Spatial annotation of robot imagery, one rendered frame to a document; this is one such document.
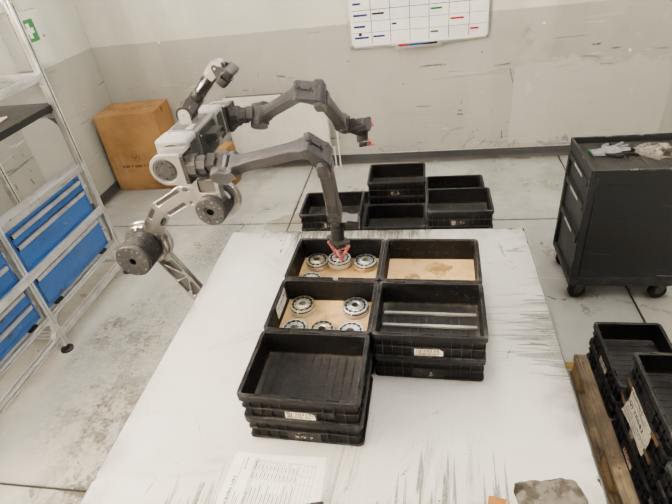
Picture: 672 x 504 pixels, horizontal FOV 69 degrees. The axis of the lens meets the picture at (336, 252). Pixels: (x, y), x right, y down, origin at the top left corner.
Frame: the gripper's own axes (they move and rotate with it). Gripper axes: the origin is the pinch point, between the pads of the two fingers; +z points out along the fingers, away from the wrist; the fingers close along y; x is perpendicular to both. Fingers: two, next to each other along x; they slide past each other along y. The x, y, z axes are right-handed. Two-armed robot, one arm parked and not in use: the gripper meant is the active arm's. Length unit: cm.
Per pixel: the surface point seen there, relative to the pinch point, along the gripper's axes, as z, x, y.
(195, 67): -23, -28, 335
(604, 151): -9, -169, -3
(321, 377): 9, 36, -52
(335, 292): 2.7, 12.7, -19.4
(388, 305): 6.3, -3.2, -34.6
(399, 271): 5.2, -19.5, -18.9
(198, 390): 24, 75, -20
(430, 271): 4.6, -30.1, -26.9
